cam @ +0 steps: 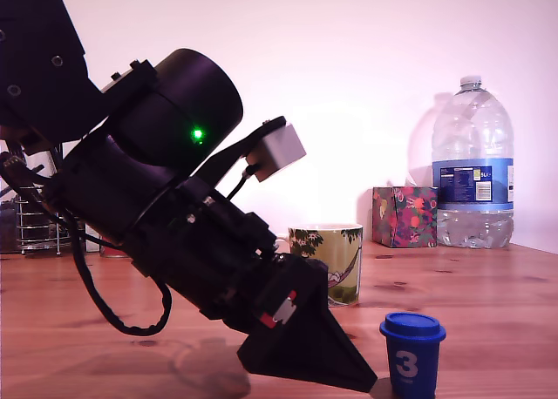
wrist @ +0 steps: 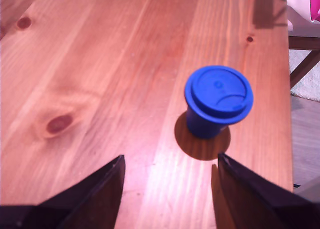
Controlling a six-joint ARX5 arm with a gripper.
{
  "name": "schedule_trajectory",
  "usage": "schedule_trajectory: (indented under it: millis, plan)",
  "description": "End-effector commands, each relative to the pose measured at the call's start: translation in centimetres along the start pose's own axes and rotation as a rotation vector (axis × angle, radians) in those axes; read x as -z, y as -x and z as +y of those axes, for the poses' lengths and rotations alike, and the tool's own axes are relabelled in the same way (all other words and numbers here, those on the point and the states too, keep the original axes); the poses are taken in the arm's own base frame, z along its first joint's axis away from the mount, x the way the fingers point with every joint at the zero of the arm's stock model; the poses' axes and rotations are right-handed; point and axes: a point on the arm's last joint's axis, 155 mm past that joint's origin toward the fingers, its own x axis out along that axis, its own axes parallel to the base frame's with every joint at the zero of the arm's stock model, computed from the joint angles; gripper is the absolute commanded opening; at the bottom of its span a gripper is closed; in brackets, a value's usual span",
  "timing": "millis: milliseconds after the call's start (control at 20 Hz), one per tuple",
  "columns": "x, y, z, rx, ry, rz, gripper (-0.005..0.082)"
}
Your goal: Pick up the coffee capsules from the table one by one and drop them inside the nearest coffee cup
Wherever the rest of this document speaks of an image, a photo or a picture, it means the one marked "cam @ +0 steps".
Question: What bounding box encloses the large clear water bottle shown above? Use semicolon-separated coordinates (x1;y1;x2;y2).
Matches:
431;75;516;249

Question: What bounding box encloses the grey camera box with bracket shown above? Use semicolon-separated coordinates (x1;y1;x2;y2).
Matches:
191;115;308;200

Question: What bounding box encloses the wire kitchen tool rack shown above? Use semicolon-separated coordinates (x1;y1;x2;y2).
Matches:
0;193;73;257

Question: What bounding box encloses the black braided cable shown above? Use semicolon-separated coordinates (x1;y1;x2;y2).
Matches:
69;215;174;337

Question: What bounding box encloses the floral tissue box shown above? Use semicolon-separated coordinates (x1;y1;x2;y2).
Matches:
371;186;439;249

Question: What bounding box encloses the thin black camera cable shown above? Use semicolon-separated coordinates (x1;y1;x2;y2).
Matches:
226;166;259;200

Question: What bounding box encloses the printed green ceramic mug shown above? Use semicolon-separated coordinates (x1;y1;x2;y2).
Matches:
274;222;364;308

